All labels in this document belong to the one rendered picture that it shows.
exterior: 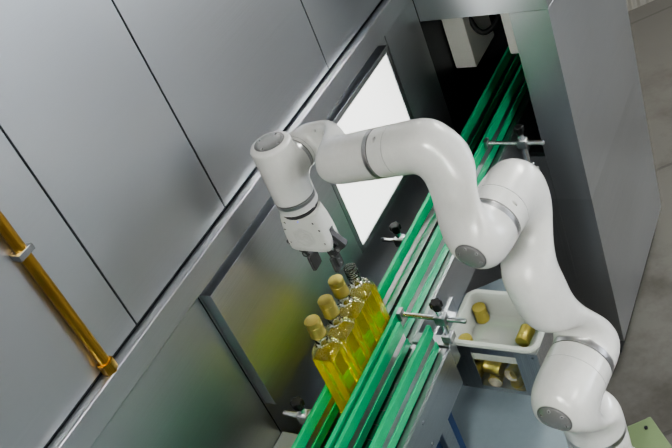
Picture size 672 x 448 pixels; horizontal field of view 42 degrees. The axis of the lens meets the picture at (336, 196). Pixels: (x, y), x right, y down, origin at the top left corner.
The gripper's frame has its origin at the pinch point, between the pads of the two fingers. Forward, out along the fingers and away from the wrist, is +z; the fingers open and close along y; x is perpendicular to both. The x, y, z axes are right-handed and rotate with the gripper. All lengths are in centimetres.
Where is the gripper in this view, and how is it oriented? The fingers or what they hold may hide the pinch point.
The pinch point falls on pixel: (325, 260)
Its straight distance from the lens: 183.4
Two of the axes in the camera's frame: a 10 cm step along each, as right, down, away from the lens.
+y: 8.5, 0.2, -5.3
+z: 3.4, 7.6, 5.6
